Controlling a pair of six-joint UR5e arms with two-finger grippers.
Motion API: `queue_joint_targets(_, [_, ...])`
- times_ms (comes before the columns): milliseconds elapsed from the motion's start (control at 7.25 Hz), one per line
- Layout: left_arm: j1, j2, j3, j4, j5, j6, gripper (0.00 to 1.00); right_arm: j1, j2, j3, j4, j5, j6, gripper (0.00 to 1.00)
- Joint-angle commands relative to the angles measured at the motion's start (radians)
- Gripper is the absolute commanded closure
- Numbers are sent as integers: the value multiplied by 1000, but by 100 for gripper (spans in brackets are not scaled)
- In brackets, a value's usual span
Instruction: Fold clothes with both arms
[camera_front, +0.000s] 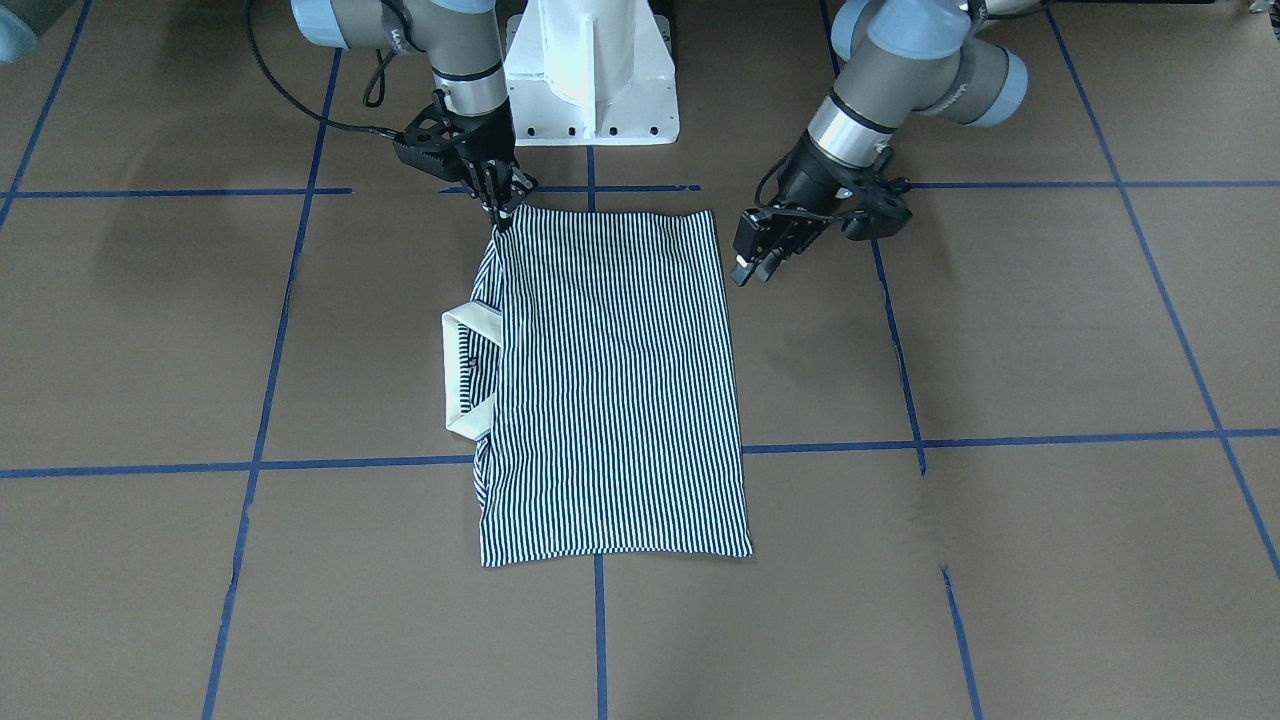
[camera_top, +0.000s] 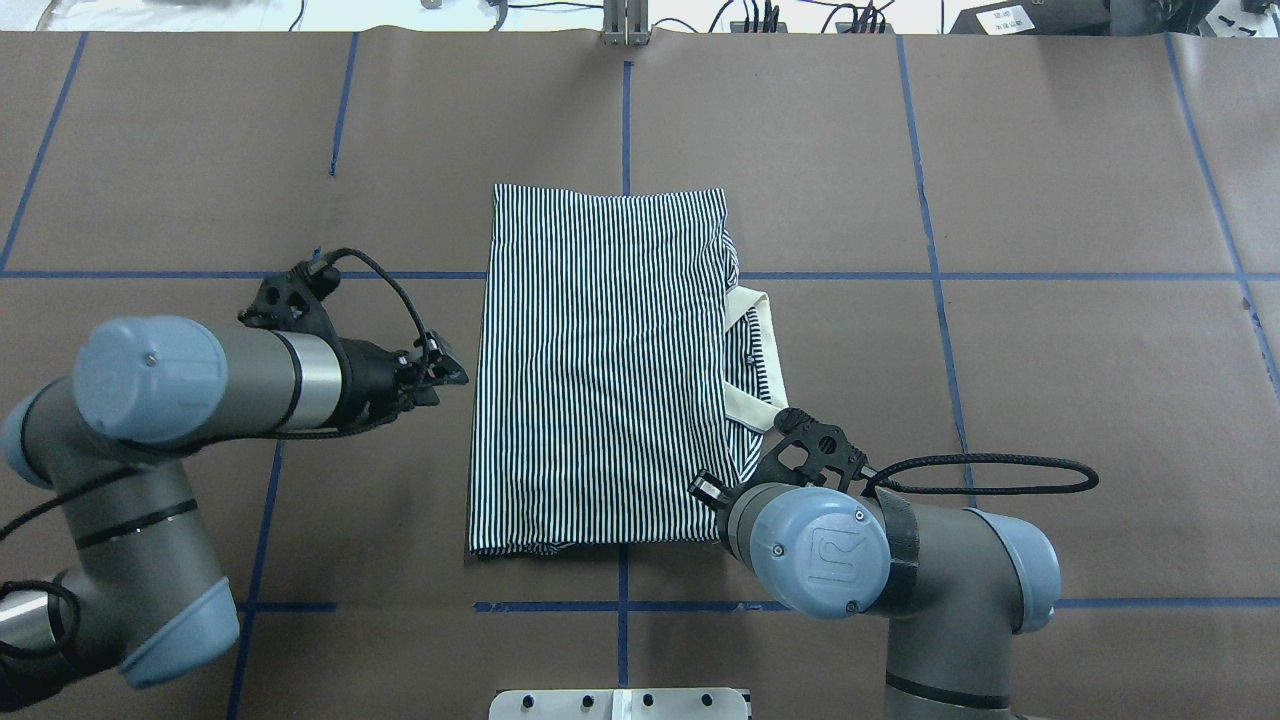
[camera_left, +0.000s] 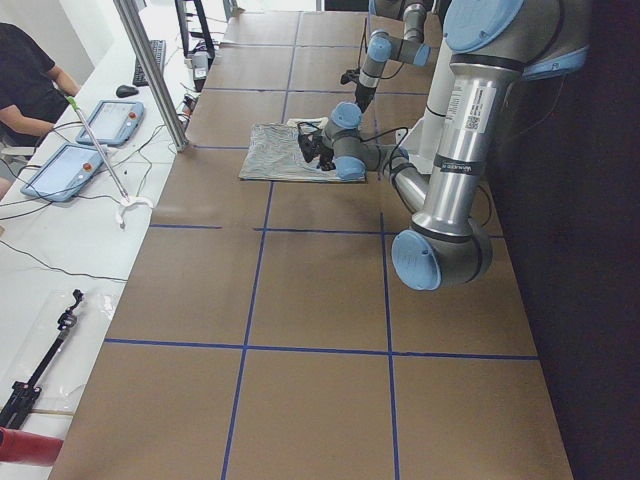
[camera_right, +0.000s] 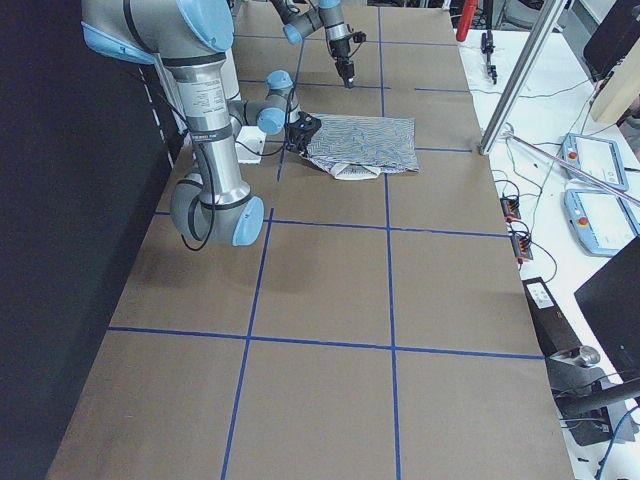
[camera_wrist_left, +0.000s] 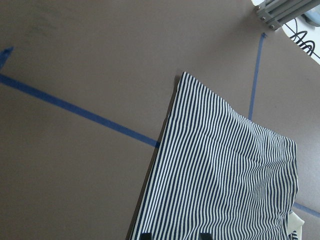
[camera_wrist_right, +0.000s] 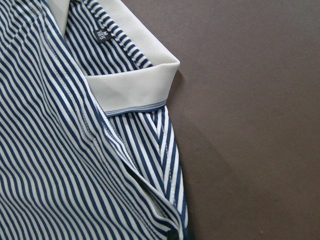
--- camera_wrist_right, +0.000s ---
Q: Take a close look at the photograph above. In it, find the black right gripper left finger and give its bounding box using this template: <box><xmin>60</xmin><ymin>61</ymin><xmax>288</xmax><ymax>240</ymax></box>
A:
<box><xmin>167</xmin><ymin>231</ymin><xmax>179</xmax><ymax>240</ymax></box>

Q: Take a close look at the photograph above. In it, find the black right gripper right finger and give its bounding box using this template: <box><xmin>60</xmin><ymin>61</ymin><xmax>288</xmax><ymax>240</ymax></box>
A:
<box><xmin>186</xmin><ymin>229</ymin><xmax>195</xmax><ymax>240</ymax></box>

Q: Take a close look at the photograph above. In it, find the navy white striped polo shirt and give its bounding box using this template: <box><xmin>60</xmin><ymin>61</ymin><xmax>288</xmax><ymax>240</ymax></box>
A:
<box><xmin>0</xmin><ymin>0</ymin><xmax>188</xmax><ymax>240</ymax></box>

